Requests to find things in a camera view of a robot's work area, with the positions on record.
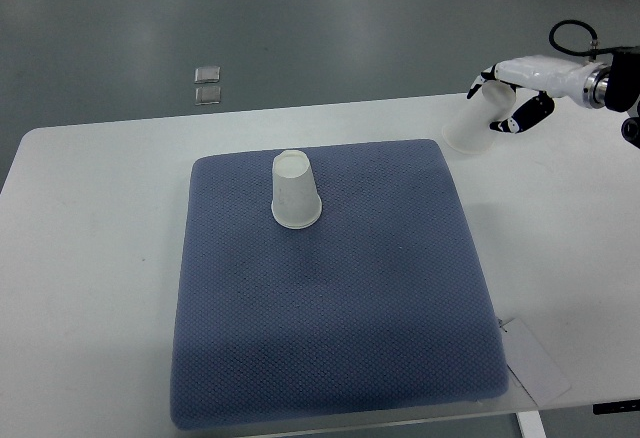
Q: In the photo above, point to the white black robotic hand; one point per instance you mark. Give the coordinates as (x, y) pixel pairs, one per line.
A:
(550, 78)

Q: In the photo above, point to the white paper cup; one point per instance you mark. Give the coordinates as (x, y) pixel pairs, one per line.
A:
(296, 203)
(469, 130)

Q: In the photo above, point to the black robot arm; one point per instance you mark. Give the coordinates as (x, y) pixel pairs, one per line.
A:
(621, 93)

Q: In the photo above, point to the white paper tag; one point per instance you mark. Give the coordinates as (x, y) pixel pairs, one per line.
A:
(531, 365)

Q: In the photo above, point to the blue textured cushion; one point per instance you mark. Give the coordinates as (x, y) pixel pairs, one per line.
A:
(380, 304)

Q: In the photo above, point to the white paper cup on cushion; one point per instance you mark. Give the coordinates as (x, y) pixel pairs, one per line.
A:
(296, 203)

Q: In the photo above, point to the black table control panel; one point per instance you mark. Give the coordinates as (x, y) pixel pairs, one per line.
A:
(616, 407)

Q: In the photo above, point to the white table leg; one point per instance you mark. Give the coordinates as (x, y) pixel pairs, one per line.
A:
(530, 425)

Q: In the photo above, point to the upper metal floor plate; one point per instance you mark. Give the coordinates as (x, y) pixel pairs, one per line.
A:
(207, 74)

